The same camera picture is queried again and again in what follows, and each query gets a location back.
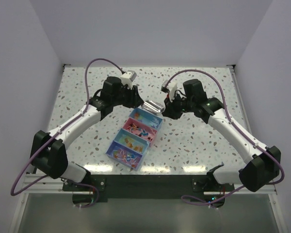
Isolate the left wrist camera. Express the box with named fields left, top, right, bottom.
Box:
left=120, top=70, right=137, bottom=89

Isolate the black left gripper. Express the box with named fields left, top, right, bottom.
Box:
left=112, top=83, right=144, bottom=109

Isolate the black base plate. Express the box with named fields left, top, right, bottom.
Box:
left=61, top=175, right=234, bottom=207

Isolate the pink candy bin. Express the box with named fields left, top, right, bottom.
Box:
left=123, top=117, right=158, bottom=145

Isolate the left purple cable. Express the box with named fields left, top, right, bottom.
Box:
left=10, top=58, right=127, bottom=209

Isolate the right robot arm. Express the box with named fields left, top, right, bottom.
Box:
left=161, top=79, right=281, bottom=192

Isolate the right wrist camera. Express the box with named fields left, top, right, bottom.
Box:
left=161, top=80, right=178, bottom=102

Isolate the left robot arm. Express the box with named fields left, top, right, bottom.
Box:
left=30, top=72, right=143, bottom=190

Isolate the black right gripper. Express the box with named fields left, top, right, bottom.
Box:
left=162, top=92, right=194, bottom=120

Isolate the purple candy bin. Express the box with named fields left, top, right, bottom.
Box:
left=106, top=141, right=143, bottom=170

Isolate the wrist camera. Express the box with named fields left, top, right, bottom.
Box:
left=120, top=70, right=137, bottom=89
left=161, top=80, right=178, bottom=102

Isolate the purple cable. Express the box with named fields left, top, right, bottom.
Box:
left=163, top=69, right=286, bottom=206
left=10, top=58, right=127, bottom=209

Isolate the blue end candy bin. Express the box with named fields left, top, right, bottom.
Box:
left=129, top=108, right=163, bottom=131

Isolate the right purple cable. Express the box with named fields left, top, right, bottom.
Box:
left=163, top=69, right=286, bottom=206

